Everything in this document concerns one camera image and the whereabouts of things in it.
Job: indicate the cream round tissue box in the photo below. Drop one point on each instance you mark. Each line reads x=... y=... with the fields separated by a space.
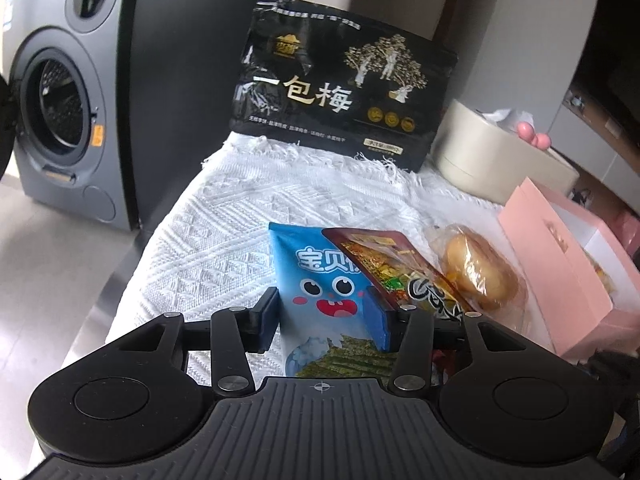
x=487 y=159

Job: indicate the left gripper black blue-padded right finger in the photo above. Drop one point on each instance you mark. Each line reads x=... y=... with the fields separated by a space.
x=407 y=332

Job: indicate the black plum snack bag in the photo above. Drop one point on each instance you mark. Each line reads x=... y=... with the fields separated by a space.
x=337 y=81

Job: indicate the red brown snack packet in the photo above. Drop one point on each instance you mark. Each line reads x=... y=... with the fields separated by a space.
x=399 y=272

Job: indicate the pink cardboard box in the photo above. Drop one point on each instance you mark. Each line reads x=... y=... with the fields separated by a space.
x=585 y=284

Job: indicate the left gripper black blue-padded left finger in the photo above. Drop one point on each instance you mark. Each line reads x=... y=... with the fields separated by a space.
x=234 y=332

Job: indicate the grey washing machine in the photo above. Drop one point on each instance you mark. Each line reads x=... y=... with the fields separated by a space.
x=62 y=60

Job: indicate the white knitted table cloth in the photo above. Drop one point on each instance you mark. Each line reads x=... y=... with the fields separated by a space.
x=212 y=251

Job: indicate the blue cartoon seaweed snack bag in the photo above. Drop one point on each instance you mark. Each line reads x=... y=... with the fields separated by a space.
x=321 y=322

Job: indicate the wrapped orange bread bun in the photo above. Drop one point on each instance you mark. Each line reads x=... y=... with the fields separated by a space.
x=483 y=275

